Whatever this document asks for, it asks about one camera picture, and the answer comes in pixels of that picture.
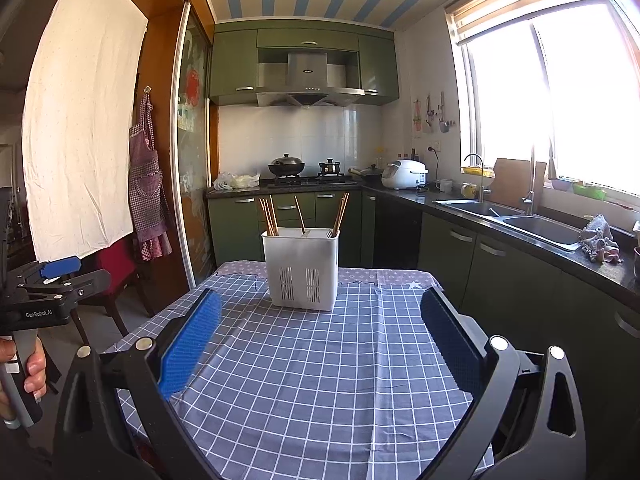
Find white plastic utensil holder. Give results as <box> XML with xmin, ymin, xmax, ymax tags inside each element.
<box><xmin>262</xmin><ymin>228</ymin><xmax>340</xmax><ymax>312</ymax></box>

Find red-ended wooden chopstick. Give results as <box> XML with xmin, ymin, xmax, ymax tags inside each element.
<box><xmin>258</xmin><ymin>197</ymin><xmax>273</xmax><ymax>236</ymax></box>

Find pale bamboo chopstick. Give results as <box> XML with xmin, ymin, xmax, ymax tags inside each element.
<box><xmin>335</xmin><ymin>192</ymin><xmax>352</xmax><ymax>238</ymax></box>

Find dark brown wooden chopstick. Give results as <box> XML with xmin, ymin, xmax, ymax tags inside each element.
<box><xmin>332</xmin><ymin>192</ymin><xmax>349</xmax><ymax>237</ymax></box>

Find speckled wooden chopstick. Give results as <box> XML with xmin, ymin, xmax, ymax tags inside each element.
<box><xmin>293</xmin><ymin>195</ymin><xmax>307</xmax><ymax>235</ymax></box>

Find plain wooden chopstick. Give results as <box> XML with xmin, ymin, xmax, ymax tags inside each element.
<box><xmin>264</xmin><ymin>197</ymin><xmax>279</xmax><ymax>236</ymax></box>

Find light bamboo chopstick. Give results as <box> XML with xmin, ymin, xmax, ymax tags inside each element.
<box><xmin>268</xmin><ymin>195</ymin><xmax>279</xmax><ymax>236</ymax></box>

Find steel kitchen sink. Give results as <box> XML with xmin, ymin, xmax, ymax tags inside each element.
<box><xmin>436</xmin><ymin>200</ymin><xmax>579</xmax><ymax>252</ymax></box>

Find steel kitchen faucet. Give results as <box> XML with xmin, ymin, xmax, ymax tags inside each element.
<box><xmin>521</xmin><ymin>146</ymin><xmax>537</xmax><ymax>216</ymax></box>

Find left hand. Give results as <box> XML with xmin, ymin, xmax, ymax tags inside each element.
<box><xmin>0</xmin><ymin>337</ymin><xmax>47</xmax><ymax>420</ymax></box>

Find green lower cabinets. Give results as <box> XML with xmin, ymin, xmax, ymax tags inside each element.
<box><xmin>207</xmin><ymin>188</ymin><xmax>640</xmax><ymax>461</ymax></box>

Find green cabinets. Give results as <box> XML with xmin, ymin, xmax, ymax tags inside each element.
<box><xmin>207</xmin><ymin>188</ymin><xmax>640</xmax><ymax>461</ymax></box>
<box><xmin>208</xmin><ymin>18</ymin><xmax>399</xmax><ymax>107</ymax></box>

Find red wooden chair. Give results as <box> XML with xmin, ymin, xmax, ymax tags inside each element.
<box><xmin>80</xmin><ymin>235</ymin><xmax>155</xmax><ymax>336</ymax></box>

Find grey checked tablecloth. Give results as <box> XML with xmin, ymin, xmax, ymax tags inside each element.
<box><xmin>102</xmin><ymin>259</ymin><xmax>497</xmax><ymax>480</ymax></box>

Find red checked apron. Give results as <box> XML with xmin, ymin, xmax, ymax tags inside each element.
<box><xmin>128</xmin><ymin>87</ymin><xmax>172</xmax><ymax>261</ymax></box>

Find wooden cutting board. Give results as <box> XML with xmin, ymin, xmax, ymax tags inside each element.
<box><xmin>488</xmin><ymin>158</ymin><xmax>529</xmax><ymax>209</ymax></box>

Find white plastic bag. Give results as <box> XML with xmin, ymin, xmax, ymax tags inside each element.
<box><xmin>213</xmin><ymin>172</ymin><xmax>260</xmax><ymax>191</ymax></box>

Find white rice cooker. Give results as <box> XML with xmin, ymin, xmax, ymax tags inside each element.
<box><xmin>381</xmin><ymin>159</ymin><xmax>428</xmax><ymax>191</ymax></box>

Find white hanging cloth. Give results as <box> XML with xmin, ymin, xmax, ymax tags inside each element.
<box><xmin>22</xmin><ymin>0</ymin><xmax>148</xmax><ymax>261</ymax></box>

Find black wok with lid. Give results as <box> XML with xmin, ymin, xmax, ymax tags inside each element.
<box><xmin>268</xmin><ymin>153</ymin><xmax>305</xmax><ymax>178</ymax></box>

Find gas stove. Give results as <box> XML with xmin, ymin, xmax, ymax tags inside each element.
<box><xmin>262</xmin><ymin>174</ymin><xmax>354</xmax><ymax>188</ymax></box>

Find steel range hood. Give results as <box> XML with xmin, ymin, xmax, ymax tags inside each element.
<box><xmin>256</xmin><ymin>50</ymin><xmax>366</xmax><ymax>107</ymax></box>

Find green upper cabinets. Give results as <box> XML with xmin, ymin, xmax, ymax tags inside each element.
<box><xmin>208</xmin><ymin>18</ymin><xmax>399</xmax><ymax>107</ymax></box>

